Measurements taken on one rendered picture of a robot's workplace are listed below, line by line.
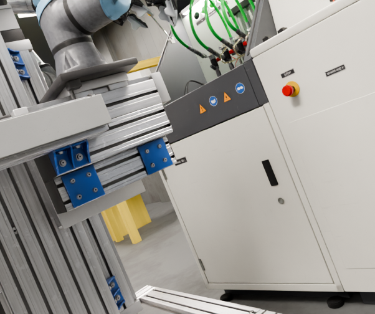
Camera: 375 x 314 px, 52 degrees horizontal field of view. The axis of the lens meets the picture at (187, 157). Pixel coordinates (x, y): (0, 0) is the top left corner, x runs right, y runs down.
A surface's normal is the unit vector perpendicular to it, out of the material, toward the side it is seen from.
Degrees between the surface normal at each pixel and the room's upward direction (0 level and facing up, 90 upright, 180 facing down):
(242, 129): 90
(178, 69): 90
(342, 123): 90
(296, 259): 90
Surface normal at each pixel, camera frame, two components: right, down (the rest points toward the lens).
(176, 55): 0.65, -0.24
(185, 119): -0.65, 0.30
